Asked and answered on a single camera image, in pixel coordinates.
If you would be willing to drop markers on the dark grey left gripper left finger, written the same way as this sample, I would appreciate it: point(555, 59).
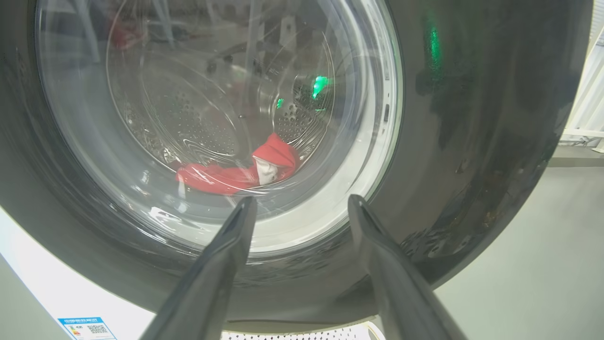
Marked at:
point(212, 283)

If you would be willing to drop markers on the stainless steel perforated washer drum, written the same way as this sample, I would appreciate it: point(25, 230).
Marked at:
point(188, 118)

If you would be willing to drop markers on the blue QR energy label sticker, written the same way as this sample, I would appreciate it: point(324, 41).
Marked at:
point(89, 329)

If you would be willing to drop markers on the red garment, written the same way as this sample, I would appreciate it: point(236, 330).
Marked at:
point(222, 177)

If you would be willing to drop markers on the white front-load washing machine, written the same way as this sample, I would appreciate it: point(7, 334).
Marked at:
point(56, 293)

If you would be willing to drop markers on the round black glass washer door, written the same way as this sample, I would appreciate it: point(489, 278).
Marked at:
point(472, 141)

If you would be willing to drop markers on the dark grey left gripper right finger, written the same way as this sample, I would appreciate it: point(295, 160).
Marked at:
point(401, 293)

